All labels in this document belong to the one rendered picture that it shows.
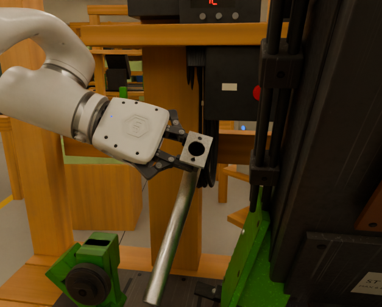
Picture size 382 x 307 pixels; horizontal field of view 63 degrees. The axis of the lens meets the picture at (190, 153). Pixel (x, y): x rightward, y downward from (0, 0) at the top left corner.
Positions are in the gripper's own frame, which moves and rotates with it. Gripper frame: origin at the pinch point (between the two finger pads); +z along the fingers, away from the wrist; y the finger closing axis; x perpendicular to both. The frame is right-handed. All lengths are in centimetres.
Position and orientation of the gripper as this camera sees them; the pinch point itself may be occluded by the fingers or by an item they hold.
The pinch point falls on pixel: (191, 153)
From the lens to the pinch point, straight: 51.0
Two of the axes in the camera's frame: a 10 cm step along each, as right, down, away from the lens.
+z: 9.4, 3.3, 0.0
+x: -1.4, 3.9, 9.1
